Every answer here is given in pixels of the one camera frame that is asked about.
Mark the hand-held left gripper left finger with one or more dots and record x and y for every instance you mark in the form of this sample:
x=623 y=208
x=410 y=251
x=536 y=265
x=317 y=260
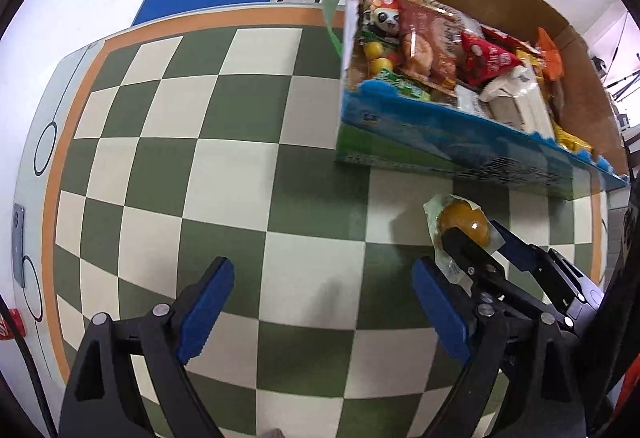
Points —
x=207 y=308

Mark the round orange pastry packet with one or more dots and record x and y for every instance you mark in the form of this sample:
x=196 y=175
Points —
x=462 y=220

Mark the red white snack packet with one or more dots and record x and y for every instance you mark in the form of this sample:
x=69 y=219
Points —
x=482 y=58

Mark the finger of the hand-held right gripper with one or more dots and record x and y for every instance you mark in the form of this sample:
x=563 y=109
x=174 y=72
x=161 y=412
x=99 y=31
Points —
x=517 y=248
x=475 y=258

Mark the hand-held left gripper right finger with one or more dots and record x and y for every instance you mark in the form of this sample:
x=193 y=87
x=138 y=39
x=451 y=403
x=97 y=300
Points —
x=442 y=308

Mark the cardboard box with blue print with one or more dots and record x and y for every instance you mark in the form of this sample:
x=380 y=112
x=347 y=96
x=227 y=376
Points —
x=450 y=148

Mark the red label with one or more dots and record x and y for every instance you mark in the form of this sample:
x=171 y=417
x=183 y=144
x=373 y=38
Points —
x=10 y=325

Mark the green white checkered mat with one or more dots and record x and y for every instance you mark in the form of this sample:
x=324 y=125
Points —
x=240 y=138

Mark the grey metal bracket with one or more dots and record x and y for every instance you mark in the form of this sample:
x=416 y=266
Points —
x=19 y=243

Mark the white printed snack packet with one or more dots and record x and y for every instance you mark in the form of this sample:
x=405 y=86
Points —
x=470 y=101

